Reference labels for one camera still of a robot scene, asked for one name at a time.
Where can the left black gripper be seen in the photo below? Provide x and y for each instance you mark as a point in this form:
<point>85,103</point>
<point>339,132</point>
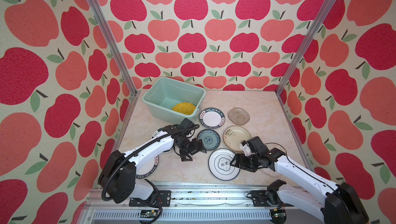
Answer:
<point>196,148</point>

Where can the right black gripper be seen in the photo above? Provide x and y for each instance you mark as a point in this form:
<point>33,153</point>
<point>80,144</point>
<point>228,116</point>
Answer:
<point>236,156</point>

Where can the white plate black quatrefoil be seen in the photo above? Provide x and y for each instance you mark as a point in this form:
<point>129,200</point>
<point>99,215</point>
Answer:
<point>219,164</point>

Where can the white plate red-green lettered rim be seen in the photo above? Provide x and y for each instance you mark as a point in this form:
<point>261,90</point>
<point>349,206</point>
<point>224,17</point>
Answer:
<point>212,118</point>

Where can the yellow dotted scalloped plate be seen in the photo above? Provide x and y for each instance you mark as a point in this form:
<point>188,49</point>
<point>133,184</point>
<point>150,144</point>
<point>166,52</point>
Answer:
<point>184,108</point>

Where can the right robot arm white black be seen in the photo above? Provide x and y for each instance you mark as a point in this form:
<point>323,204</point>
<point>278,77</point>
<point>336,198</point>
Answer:
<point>324,199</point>

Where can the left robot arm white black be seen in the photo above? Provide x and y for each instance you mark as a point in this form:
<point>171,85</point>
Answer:
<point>118,178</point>

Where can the mint green plastic bin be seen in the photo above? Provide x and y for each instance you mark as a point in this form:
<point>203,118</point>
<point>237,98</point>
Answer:
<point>167,93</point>

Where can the teal patterned small plate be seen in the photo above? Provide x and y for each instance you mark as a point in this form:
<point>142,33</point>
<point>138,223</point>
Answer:
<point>210,139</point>

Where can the clear glass textured plate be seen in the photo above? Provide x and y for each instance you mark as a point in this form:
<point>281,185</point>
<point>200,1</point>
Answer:
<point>266,170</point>

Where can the cream plate with plant drawing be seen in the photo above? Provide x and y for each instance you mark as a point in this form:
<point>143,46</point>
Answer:
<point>233,136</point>

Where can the white plate dark green rim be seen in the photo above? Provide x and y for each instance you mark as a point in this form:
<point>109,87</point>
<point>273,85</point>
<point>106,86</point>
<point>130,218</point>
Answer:
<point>157,134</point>

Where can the white plate lettered rim front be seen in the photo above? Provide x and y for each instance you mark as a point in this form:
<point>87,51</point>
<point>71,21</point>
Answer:
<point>147,169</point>

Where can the brown speckled square plate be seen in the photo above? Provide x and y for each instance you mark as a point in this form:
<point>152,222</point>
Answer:
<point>238,116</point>

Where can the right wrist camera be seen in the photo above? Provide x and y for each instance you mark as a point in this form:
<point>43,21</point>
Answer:
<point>244,146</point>

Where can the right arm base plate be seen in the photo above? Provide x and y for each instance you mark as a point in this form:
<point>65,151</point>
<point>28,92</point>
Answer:
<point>265,199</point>

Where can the aluminium front rail frame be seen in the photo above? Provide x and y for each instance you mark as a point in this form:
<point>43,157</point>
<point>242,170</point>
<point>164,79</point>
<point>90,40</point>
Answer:
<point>190,203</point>

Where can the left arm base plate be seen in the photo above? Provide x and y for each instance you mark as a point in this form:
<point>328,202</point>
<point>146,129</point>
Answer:
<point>157,199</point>

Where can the left aluminium corner post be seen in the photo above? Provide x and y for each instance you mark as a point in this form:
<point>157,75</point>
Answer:
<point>112,45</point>

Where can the aluminium corner post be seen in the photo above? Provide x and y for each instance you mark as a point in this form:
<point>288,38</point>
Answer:
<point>112,45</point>
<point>316,25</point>

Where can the right aluminium corner post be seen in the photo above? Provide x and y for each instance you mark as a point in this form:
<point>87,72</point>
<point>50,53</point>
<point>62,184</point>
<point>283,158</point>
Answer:
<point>316,25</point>

